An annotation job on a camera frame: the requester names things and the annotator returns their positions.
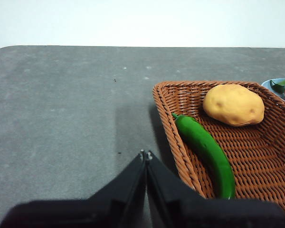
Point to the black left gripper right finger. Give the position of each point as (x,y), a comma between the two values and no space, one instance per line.
(216,213)

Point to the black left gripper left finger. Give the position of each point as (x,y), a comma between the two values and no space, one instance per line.
(85,213)

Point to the blue round plate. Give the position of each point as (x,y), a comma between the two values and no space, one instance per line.
(266,85)

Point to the green chili pepper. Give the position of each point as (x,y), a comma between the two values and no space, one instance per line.
(204,145)

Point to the brown woven wicker basket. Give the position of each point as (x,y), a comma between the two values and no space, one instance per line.
(251,152)

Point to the yellow-brown potato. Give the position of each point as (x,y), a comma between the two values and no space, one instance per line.
(232,104)

